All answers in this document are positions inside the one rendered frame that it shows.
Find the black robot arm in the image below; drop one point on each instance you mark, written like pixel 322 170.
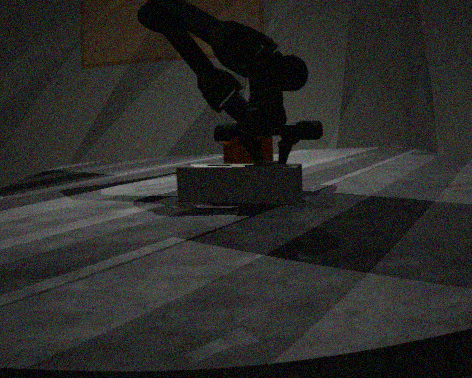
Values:
pixel 234 45

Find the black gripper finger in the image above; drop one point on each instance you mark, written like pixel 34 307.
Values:
pixel 284 149
pixel 255 150

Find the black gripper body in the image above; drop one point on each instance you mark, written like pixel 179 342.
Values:
pixel 303 130

